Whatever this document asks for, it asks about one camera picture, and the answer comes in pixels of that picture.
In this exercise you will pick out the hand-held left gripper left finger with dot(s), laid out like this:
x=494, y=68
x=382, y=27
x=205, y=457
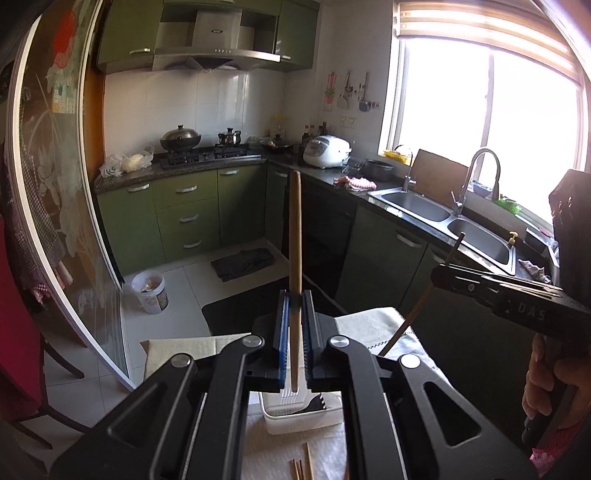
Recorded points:
x=284, y=341

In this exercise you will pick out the small yellow tap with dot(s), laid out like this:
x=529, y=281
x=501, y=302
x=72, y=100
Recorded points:
x=512, y=237

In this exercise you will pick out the hanging white spatula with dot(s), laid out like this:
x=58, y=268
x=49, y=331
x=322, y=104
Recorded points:
x=342, y=99

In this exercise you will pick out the green upper cabinet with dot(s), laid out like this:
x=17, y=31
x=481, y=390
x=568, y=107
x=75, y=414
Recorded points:
x=295, y=32
x=129, y=32

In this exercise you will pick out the dark wok with lid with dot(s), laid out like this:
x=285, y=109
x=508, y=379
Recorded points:
x=181, y=136

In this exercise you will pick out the yellow sponge holder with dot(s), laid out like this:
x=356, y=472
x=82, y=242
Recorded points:
x=396, y=155

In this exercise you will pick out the white plastic bag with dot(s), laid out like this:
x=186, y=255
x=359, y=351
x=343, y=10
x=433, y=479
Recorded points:
x=127, y=164

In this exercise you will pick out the printed sliding glass door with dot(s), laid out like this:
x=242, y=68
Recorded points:
x=55, y=184

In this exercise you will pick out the steel double sink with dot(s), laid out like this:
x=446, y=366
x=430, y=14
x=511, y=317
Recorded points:
x=415, y=210

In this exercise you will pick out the black slotted utensil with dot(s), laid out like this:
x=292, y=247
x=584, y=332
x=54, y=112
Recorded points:
x=316, y=404

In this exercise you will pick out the tall steel faucet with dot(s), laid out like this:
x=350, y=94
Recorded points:
x=464, y=194

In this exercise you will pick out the black floor mat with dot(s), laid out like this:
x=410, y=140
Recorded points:
x=240, y=309

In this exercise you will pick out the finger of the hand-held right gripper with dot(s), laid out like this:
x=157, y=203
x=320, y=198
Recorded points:
x=461, y=282

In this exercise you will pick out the dark wooden chair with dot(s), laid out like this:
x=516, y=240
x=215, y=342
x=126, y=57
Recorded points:
x=18, y=323

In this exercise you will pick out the light wooden chopstick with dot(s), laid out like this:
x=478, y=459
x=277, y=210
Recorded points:
x=295, y=230

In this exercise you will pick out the green sink cabinet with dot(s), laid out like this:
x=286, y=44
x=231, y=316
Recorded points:
x=383, y=263

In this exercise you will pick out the green lower cabinet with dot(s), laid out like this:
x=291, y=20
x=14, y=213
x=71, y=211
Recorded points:
x=184, y=217

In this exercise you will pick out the kitchen window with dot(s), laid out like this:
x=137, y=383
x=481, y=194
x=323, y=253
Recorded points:
x=443, y=106

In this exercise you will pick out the white plastic bucket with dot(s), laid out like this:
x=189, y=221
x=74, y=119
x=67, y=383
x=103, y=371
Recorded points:
x=150, y=293

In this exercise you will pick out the pink dish cloth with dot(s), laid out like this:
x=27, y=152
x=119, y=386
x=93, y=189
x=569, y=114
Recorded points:
x=355, y=182

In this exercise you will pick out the green scrub cloth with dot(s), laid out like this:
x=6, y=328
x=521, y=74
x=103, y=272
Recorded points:
x=511, y=205

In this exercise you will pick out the wall socket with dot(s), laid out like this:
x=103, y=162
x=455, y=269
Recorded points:
x=348, y=122

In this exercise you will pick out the white rice cooker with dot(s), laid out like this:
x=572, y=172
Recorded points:
x=325, y=151

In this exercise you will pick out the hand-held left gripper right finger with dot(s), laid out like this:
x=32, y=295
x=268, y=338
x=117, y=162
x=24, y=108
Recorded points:
x=308, y=341

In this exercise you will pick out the brown wooden chopstick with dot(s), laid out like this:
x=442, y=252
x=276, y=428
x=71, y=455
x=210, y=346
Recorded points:
x=294, y=470
x=301, y=471
x=308, y=461

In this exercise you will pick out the small steel faucet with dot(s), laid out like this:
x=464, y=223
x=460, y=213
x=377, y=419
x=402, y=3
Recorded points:
x=408, y=182

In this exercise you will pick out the dark sauce bottle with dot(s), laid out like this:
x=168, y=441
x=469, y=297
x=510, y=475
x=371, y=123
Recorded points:
x=324, y=129
x=305, y=134

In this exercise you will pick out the white table cloth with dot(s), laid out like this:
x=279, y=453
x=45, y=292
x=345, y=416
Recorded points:
x=184, y=346

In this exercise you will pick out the steel range hood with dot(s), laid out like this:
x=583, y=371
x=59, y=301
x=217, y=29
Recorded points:
x=217, y=57

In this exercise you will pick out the black frying pan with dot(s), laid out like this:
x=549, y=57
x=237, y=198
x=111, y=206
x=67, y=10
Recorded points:
x=277, y=143

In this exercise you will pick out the hanging pink utensil holder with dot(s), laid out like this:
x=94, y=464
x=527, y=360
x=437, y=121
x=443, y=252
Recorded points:
x=329, y=92

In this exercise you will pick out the black gas stove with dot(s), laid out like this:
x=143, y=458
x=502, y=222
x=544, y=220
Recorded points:
x=207, y=154

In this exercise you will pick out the black built-in appliance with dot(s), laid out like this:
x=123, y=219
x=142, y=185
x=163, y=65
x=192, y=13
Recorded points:
x=328, y=240

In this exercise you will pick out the person's right hand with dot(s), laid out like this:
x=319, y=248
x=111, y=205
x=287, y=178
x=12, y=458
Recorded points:
x=535, y=378

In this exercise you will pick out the black cooking pot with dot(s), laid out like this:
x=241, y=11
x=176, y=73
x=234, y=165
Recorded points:
x=378, y=170

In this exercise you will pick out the dark wooden chopstick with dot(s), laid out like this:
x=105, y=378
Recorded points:
x=406, y=323

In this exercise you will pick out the striped window blind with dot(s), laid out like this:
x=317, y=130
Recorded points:
x=485, y=27

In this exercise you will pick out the brown cutting board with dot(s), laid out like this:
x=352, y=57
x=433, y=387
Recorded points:
x=436, y=177

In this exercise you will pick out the person's right forearm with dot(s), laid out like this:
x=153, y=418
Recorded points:
x=549, y=459

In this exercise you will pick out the dark grey floor rag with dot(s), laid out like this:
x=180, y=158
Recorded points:
x=242, y=264

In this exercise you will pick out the white plastic utensil basket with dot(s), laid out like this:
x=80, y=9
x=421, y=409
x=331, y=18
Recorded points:
x=295, y=417

